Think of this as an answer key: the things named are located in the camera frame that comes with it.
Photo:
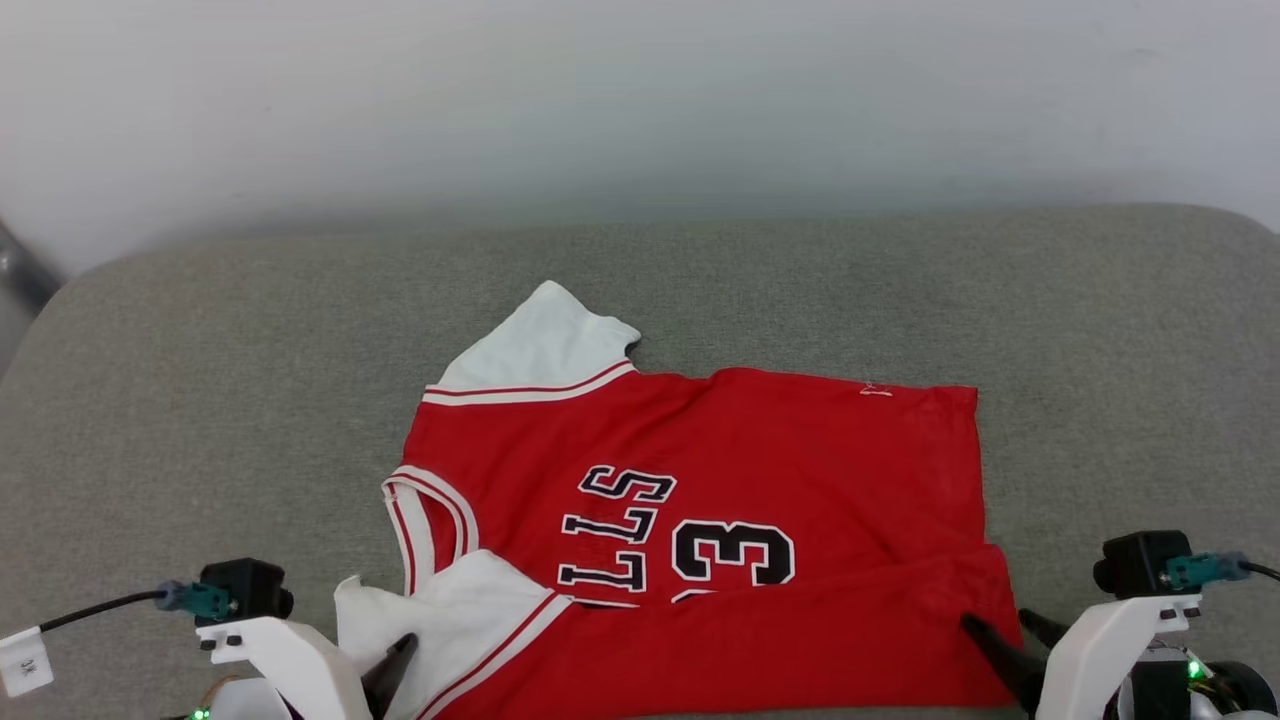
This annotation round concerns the dark grey metal pole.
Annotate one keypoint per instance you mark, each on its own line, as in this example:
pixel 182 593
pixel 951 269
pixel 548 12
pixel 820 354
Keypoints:
pixel 20 270

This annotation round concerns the beige fabric panel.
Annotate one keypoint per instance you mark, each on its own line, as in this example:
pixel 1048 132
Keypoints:
pixel 200 400

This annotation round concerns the red white basketball jersey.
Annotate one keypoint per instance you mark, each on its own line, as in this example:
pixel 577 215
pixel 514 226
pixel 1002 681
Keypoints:
pixel 800 450

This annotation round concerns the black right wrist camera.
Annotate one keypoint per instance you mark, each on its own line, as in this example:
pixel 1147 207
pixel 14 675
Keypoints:
pixel 1135 565

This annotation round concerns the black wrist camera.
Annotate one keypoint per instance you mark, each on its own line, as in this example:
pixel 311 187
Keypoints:
pixel 250 590
pixel 1135 565

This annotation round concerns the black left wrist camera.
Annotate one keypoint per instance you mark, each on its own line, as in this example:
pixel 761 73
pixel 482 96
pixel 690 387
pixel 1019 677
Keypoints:
pixel 250 590

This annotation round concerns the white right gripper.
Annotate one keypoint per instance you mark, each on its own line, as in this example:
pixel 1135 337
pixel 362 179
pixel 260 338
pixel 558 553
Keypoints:
pixel 1100 650

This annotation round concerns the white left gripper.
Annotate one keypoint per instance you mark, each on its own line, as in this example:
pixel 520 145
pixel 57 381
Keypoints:
pixel 290 660

